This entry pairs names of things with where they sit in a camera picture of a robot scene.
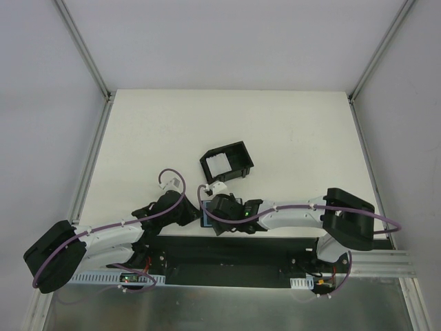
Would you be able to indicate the left electronics board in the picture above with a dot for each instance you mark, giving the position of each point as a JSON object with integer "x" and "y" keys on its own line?
{"x": 133, "y": 278}

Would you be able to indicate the right aluminium frame post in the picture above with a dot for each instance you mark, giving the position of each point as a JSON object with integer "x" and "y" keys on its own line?
{"x": 400, "y": 17}

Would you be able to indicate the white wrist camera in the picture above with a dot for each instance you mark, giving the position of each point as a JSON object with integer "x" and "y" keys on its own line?
{"x": 173, "y": 184}
{"x": 214, "y": 188}

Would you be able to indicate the front aluminium extrusion rail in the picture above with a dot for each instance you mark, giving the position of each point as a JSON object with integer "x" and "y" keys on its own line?
{"x": 382, "y": 264}

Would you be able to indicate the right electronics board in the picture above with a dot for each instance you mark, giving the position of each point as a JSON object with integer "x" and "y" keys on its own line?
{"x": 330, "y": 283}

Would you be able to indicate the left aluminium side rail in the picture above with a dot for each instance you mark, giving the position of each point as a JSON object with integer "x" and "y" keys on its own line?
{"x": 86, "y": 174}

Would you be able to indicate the aluminium frame post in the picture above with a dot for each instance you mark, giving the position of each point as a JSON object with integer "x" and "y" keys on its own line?
{"x": 400, "y": 17}
{"x": 82, "y": 48}

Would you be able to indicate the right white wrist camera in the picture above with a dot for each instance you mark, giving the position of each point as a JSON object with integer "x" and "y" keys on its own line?
{"x": 214, "y": 188}

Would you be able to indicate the right white cable duct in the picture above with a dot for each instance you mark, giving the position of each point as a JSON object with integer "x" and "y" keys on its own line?
{"x": 306, "y": 283}

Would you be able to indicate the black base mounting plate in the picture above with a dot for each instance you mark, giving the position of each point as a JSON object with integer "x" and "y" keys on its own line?
{"x": 236, "y": 262}

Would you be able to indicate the right aluminium side rail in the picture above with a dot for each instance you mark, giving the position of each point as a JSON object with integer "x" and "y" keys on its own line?
{"x": 390, "y": 226}

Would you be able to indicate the black leather card holder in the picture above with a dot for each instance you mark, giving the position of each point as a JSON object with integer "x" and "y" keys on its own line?
{"x": 205, "y": 221}

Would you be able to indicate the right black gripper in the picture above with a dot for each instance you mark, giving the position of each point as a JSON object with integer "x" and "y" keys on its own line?
{"x": 213, "y": 214}

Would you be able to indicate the white cable duct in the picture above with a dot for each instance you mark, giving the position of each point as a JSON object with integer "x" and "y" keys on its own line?
{"x": 111, "y": 278}
{"x": 306, "y": 283}

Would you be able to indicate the left white cable duct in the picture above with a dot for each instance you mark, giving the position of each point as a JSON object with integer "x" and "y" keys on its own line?
{"x": 111, "y": 278}

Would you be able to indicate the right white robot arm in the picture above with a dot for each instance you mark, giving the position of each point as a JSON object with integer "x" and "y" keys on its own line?
{"x": 346, "y": 219}

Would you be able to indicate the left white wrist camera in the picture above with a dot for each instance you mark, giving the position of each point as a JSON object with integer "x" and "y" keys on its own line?
{"x": 173, "y": 184}

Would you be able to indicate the electronics board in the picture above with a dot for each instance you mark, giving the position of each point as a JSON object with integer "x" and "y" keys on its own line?
{"x": 133, "y": 278}
{"x": 330, "y": 283}

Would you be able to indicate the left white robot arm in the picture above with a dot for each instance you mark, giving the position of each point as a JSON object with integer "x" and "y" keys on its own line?
{"x": 66, "y": 250}

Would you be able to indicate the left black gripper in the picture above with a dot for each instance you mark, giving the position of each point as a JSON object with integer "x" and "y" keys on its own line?
{"x": 188, "y": 210}

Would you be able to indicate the left aluminium frame post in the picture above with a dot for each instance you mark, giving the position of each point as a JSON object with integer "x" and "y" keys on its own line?
{"x": 82, "y": 48}

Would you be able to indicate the white credit card stack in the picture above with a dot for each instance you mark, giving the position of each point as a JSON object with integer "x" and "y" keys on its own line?
{"x": 218, "y": 164}

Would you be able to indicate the black card tray box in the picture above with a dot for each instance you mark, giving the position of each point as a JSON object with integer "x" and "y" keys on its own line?
{"x": 238, "y": 157}

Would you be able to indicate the aluminium side rail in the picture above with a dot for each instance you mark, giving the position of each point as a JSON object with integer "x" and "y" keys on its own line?
{"x": 390, "y": 226}
{"x": 86, "y": 174}

